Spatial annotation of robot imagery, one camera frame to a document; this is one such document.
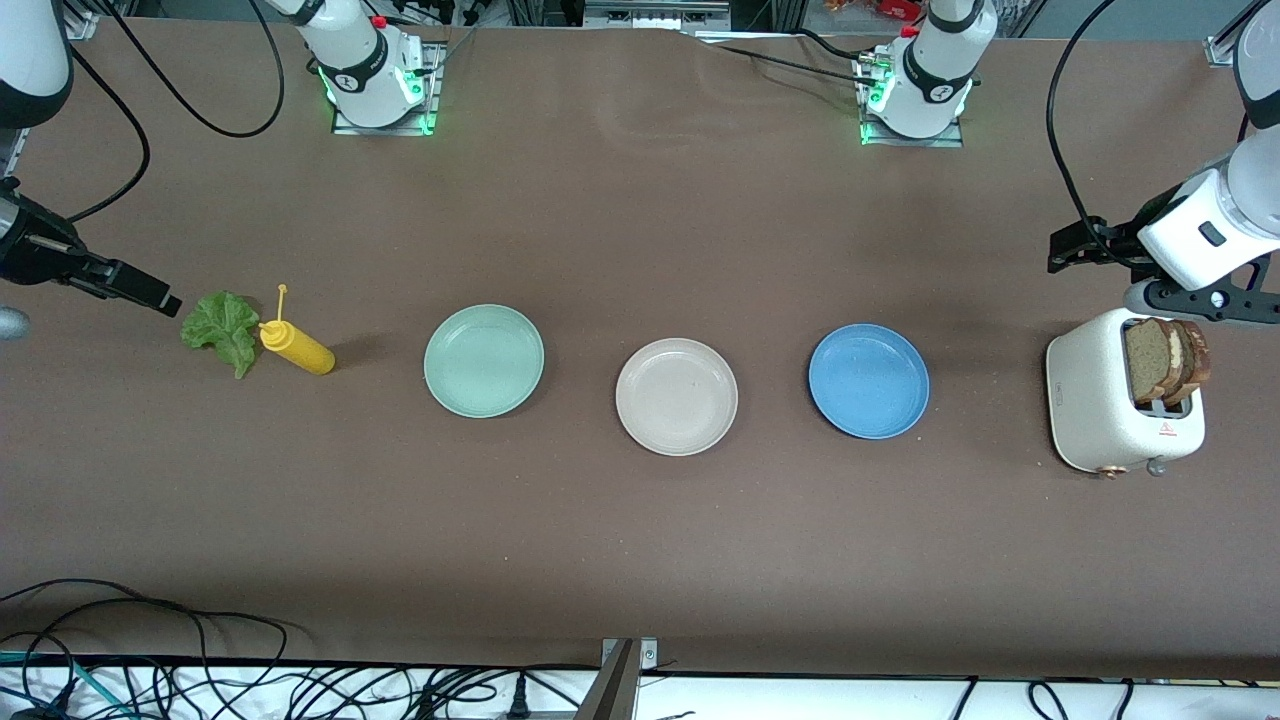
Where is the green lettuce leaf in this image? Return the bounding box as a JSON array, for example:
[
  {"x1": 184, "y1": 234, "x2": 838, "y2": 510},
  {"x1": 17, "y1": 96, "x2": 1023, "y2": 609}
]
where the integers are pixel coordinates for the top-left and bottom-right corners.
[{"x1": 180, "y1": 290, "x2": 263, "y2": 381}]

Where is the grey metal box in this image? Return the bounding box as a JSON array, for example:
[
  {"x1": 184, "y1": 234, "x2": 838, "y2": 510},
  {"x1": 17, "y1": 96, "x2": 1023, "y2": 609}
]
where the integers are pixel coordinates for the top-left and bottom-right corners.
[{"x1": 583, "y1": 0, "x2": 733, "y2": 29}]

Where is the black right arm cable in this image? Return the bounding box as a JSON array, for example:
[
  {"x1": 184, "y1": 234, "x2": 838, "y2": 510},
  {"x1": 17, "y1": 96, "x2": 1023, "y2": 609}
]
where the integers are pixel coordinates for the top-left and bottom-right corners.
[{"x1": 70, "y1": 0, "x2": 286, "y2": 226}]

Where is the green round plate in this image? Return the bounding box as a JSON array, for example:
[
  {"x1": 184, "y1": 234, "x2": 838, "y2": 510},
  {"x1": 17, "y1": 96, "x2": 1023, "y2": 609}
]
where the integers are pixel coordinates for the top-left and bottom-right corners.
[{"x1": 423, "y1": 303, "x2": 546, "y2": 419}]

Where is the blue round plate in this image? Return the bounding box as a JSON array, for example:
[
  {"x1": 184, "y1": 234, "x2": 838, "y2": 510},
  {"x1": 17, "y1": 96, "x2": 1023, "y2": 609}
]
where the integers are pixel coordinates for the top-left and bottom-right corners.
[{"x1": 808, "y1": 322, "x2": 931, "y2": 441}]

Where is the aluminium profile bracket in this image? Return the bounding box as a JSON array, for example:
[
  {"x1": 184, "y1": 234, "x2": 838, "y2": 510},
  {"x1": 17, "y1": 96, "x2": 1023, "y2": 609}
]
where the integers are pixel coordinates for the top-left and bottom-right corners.
[{"x1": 575, "y1": 637, "x2": 659, "y2": 720}]

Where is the black looped floor cable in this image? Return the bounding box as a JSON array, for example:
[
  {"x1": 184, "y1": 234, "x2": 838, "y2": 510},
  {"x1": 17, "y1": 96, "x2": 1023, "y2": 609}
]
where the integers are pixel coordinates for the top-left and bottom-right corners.
[{"x1": 0, "y1": 578, "x2": 301, "y2": 666}]

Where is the black cable on tabletop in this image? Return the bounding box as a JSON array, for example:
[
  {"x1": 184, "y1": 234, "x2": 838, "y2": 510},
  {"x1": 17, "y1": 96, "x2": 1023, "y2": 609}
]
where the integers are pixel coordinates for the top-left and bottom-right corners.
[{"x1": 700, "y1": 40, "x2": 881, "y2": 89}]

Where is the red packet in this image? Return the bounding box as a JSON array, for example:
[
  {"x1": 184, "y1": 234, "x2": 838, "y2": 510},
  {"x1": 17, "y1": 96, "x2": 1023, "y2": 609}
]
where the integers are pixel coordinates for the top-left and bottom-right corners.
[{"x1": 828, "y1": 0, "x2": 926, "y2": 23}]

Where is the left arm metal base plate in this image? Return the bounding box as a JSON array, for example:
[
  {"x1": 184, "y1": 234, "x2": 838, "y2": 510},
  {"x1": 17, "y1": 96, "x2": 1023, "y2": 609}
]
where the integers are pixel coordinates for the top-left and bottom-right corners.
[{"x1": 855, "y1": 50, "x2": 966, "y2": 149}]

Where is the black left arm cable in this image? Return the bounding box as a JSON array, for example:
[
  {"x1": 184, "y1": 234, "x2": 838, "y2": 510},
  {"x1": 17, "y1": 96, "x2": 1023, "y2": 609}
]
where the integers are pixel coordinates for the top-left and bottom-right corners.
[{"x1": 1045, "y1": 0, "x2": 1131, "y2": 269}]

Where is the white two-slot toaster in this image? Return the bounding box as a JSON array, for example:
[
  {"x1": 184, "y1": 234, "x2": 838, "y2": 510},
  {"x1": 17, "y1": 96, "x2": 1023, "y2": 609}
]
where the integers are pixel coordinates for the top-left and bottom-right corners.
[{"x1": 1045, "y1": 306, "x2": 1207, "y2": 479}]

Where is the beige round plate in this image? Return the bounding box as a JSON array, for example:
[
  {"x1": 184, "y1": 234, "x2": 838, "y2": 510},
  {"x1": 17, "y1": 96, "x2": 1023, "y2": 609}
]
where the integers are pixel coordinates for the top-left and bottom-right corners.
[{"x1": 615, "y1": 337, "x2": 740, "y2": 458}]

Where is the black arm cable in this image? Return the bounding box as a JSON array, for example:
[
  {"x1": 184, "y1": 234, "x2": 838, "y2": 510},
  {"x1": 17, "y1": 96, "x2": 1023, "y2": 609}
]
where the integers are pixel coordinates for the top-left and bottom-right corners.
[
  {"x1": 70, "y1": 0, "x2": 286, "y2": 226},
  {"x1": 1045, "y1": 0, "x2": 1131, "y2": 269}
]

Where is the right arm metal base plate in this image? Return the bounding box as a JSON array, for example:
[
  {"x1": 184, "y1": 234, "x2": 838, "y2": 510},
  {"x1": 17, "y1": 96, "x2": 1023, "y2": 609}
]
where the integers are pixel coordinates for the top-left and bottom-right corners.
[{"x1": 330, "y1": 40, "x2": 447, "y2": 138}]

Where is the yellow mustard squeeze bottle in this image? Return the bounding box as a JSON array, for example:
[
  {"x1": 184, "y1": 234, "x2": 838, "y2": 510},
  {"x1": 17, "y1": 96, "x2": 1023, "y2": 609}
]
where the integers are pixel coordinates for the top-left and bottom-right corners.
[{"x1": 258, "y1": 284, "x2": 337, "y2": 377}]

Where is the brown bread slice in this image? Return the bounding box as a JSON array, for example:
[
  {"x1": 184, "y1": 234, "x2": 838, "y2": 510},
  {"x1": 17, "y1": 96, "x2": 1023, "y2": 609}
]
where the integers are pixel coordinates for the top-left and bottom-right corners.
[
  {"x1": 1123, "y1": 318, "x2": 1186, "y2": 406},
  {"x1": 1165, "y1": 317, "x2": 1212, "y2": 401}
]

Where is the teal cable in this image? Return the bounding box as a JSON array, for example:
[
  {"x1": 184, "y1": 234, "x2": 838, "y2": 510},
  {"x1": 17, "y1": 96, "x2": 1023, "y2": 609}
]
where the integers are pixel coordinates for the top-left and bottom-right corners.
[{"x1": 0, "y1": 650, "x2": 133, "y2": 719}]

